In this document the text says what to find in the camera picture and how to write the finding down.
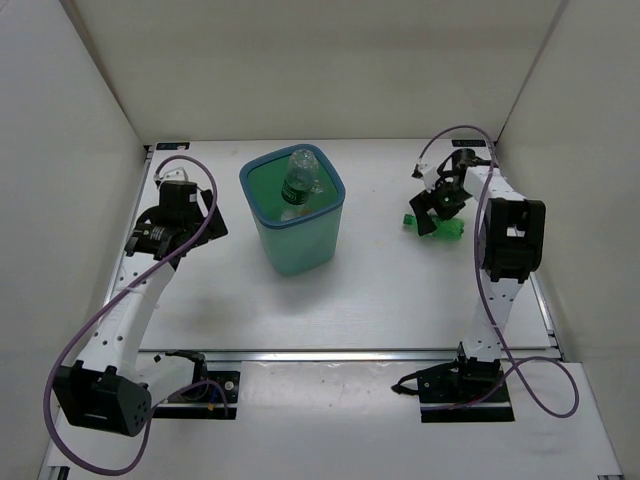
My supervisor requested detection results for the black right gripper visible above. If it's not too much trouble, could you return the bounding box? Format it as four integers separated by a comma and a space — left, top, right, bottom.
412, 179, 475, 236

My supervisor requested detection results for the green plastic bottle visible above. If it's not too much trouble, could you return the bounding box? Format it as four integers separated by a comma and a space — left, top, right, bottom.
403, 214, 465, 241

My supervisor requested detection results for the clear bottle green label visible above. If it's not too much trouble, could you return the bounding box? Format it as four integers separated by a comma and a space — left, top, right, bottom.
281, 149, 324, 206

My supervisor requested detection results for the orange plastic bottle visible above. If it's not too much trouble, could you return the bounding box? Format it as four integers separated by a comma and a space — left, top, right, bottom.
280, 205, 318, 222

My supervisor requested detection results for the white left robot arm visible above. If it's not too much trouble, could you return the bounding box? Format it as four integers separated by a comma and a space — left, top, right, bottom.
53, 180, 228, 437

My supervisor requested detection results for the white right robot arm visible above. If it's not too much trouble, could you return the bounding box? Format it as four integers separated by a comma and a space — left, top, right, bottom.
410, 148, 546, 404

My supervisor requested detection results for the green plastic waste bin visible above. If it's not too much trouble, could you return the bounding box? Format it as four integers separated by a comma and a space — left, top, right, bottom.
239, 144, 346, 275

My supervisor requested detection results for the right corner label sticker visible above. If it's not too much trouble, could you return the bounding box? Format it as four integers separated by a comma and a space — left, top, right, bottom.
451, 139, 487, 148

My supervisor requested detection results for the corner label sticker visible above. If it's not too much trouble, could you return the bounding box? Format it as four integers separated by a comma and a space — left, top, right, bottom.
155, 142, 190, 151
451, 139, 487, 148

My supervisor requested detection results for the left corner label sticker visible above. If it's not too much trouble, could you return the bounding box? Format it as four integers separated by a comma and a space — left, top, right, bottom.
155, 142, 190, 151

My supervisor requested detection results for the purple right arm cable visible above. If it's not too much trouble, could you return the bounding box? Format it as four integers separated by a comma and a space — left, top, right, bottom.
414, 124, 581, 419

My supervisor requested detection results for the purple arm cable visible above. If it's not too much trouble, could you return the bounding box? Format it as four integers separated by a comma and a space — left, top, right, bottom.
414, 124, 581, 419
43, 155, 231, 475

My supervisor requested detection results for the aluminium rail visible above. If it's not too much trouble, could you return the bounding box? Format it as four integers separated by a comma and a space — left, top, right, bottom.
139, 348, 556, 365

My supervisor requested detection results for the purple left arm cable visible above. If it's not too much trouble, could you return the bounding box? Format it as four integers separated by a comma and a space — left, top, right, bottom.
43, 155, 231, 475

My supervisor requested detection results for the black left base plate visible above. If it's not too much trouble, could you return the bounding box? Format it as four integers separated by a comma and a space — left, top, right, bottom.
154, 363, 241, 421

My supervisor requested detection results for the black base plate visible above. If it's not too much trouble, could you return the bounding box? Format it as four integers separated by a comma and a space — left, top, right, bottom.
417, 369, 515, 424
154, 363, 241, 421

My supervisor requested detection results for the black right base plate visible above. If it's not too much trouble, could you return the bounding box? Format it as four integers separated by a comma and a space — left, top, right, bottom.
417, 369, 515, 424

